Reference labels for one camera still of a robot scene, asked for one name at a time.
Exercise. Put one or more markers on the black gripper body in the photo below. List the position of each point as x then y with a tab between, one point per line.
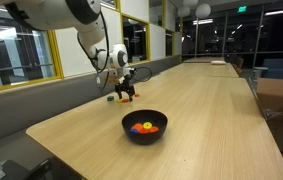
125	86

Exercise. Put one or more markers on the orange toy disc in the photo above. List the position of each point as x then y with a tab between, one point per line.
136	95
125	100

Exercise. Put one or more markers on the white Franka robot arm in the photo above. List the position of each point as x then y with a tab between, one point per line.
64	13

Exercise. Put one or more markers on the black bowl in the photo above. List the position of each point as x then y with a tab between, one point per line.
144	137

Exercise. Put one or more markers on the yellow toy block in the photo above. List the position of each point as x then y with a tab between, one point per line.
118	100

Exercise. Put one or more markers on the green toy block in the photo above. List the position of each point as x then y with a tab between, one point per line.
110	98

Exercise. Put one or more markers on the blue toy piece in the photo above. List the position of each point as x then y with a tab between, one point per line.
133	130

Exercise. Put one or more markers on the medium yellow framed window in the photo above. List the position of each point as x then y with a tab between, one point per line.
134	40

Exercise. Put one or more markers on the narrow yellow framed window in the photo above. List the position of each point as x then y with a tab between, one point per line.
169	43

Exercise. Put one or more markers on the large wooden table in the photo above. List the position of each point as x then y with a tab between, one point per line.
201	70

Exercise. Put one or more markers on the small wooden table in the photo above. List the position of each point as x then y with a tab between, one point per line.
201	59

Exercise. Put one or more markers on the white plate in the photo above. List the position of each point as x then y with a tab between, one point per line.
218	62

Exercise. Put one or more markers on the white globe pendant lamp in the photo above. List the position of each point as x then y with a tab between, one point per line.
190	2
203	10
183	11

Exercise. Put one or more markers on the ceiling light strip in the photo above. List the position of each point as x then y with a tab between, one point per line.
202	21
281	11

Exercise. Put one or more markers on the large yellow framed window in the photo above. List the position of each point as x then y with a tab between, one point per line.
21	60

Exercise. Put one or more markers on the brown wooden chair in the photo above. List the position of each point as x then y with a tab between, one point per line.
239	65

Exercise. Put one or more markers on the black case with buckle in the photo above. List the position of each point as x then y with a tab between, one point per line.
14	170

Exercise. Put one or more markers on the grey round stool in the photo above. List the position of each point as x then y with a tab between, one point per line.
260	71

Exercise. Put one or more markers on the green exit sign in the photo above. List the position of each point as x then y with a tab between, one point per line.
242	9

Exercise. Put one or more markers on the open cardboard box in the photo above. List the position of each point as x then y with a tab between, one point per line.
281	96

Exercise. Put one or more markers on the blue sofa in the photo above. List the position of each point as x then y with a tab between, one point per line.
282	68

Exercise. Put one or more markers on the large closed cardboard box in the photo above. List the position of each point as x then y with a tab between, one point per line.
281	143

